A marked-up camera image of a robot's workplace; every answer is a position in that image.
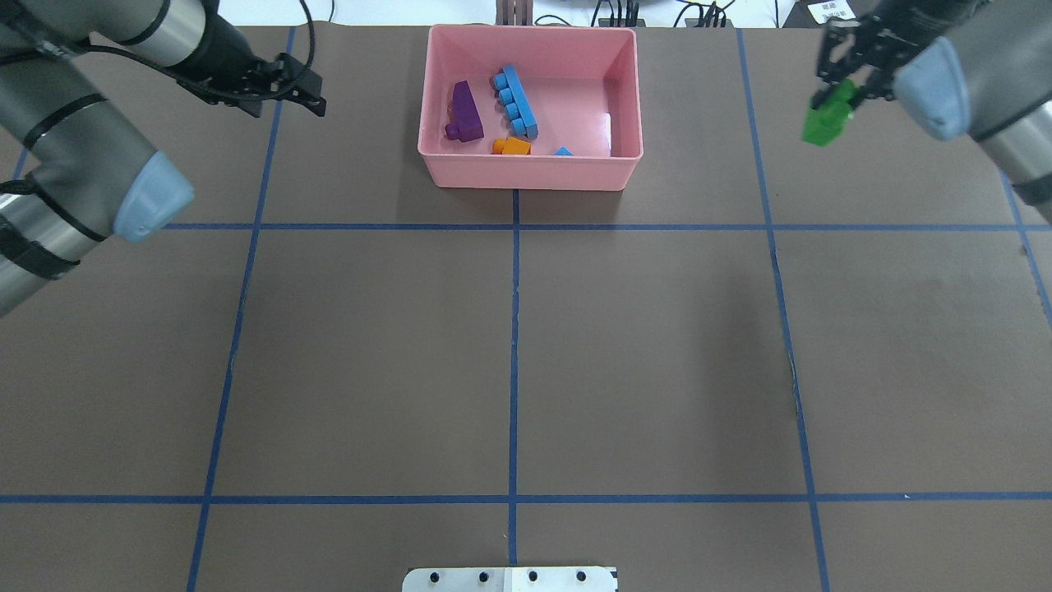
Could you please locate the long blue toy block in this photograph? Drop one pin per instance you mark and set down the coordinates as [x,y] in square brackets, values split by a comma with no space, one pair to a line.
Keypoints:
[515,103]

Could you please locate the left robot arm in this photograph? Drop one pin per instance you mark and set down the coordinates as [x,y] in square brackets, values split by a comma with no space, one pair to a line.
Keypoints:
[98,175]

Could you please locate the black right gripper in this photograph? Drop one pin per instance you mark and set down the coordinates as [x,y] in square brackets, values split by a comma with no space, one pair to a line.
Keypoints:
[893,37]

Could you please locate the pink plastic box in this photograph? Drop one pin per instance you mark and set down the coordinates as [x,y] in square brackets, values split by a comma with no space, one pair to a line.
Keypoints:
[583,86]

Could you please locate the orange toy block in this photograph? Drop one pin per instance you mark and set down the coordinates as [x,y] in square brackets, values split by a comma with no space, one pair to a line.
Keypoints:
[511,146]

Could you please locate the purple toy block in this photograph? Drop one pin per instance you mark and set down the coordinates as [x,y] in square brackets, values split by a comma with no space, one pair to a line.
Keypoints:
[465,123]

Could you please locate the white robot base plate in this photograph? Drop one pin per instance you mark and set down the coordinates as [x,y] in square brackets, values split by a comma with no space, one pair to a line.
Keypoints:
[563,578]

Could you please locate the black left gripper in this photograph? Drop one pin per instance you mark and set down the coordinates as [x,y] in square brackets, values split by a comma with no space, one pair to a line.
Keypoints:
[220,51]

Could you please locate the green toy block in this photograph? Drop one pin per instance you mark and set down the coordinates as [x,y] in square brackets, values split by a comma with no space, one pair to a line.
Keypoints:
[825,124]

